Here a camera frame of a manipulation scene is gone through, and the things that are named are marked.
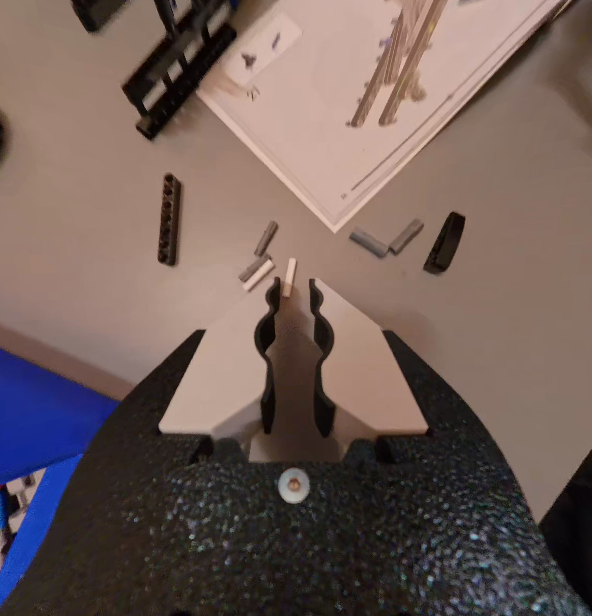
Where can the black curved toy piece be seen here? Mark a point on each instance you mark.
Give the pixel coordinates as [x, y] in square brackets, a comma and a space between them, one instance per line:
[445, 243]

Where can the black toy beam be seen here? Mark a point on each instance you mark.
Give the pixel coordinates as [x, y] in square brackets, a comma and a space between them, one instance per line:
[169, 219]

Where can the white toy pin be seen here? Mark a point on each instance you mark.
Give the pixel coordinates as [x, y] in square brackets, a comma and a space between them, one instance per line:
[290, 276]
[258, 276]

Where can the grey desk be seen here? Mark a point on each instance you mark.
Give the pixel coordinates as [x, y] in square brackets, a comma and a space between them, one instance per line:
[84, 288]

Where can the pile of toy parts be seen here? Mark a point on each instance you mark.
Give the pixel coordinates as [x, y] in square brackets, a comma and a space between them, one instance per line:
[7, 519]

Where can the toy building instruction booklet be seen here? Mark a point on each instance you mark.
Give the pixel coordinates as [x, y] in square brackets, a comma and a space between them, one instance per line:
[325, 120]

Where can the blue plastic bin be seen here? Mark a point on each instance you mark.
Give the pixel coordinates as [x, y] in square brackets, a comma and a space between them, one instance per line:
[36, 409]

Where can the grey toy pin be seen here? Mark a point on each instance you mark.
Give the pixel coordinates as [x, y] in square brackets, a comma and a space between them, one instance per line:
[368, 243]
[266, 238]
[251, 270]
[405, 236]

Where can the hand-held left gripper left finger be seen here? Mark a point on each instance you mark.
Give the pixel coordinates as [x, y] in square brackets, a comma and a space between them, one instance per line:
[219, 380]

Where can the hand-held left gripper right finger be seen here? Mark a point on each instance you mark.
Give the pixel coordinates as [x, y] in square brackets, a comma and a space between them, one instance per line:
[373, 380]

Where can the grey toy chassis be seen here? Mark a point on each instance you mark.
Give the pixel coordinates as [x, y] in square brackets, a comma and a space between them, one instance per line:
[180, 72]

